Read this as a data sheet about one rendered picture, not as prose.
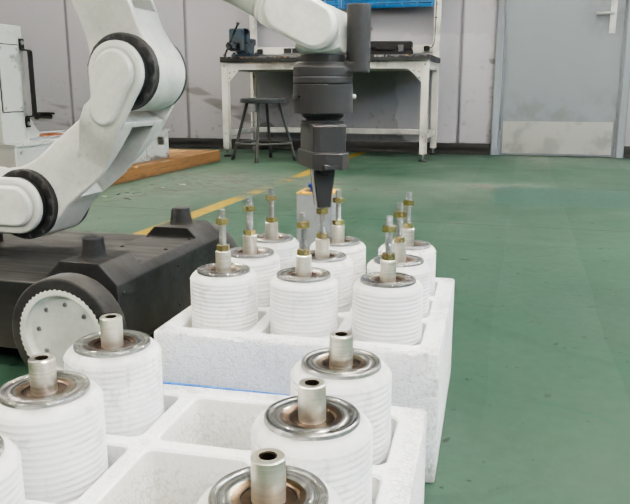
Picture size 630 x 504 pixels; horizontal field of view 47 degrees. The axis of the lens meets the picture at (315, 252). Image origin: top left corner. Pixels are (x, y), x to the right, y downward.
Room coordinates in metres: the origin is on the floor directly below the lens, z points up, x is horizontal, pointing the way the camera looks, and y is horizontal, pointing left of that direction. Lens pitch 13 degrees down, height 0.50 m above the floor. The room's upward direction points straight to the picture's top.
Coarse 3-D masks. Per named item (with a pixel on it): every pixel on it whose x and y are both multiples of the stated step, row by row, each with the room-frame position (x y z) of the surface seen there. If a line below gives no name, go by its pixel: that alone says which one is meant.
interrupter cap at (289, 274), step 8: (280, 272) 0.98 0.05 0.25; (288, 272) 0.98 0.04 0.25; (312, 272) 0.99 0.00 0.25; (320, 272) 0.98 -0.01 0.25; (328, 272) 0.98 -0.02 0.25; (288, 280) 0.94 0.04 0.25; (296, 280) 0.94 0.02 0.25; (304, 280) 0.94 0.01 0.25; (312, 280) 0.94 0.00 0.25; (320, 280) 0.94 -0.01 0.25
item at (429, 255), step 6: (384, 246) 1.17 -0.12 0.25; (432, 246) 1.17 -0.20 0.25; (408, 252) 1.13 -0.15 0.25; (414, 252) 1.13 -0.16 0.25; (420, 252) 1.13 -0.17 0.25; (426, 252) 1.14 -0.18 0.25; (432, 252) 1.15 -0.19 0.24; (426, 258) 1.14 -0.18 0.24; (432, 258) 1.15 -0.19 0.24; (432, 264) 1.15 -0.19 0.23; (432, 270) 1.15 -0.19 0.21; (432, 276) 1.15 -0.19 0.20; (432, 282) 1.15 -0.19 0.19; (432, 288) 1.15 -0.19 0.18; (432, 294) 1.15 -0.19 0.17
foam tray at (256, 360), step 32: (448, 288) 1.16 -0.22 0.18; (448, 320) 1.06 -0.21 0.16; (192, 352) 0.93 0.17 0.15; (224, 352) 0.92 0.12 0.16; (256, 352) 0.91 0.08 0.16; (288, 352) 0.90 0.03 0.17; (384, 352) 0.87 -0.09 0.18; (416, 352) 0.86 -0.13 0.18; (448, 352) 1.11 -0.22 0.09; (224, 384) 0.92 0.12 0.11; (256, 384) 0.91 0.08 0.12; (288, 384) 0.90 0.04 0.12; (416, 384) 0.86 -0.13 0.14; (448, 384) 1.16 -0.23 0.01
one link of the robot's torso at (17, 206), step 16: (0, 176) 1.53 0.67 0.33; (0, 192) 1.41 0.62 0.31; (16, 192) 1.40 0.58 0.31; (32, 192) 1.40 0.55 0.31; (0, 208) 1.41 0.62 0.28; (16, 208) 1.40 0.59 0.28; (32, 208) 1.40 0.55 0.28; (0, 224) 1.41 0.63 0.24; (16, 224) 1.40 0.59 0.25; (32, 224) 1.40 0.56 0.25
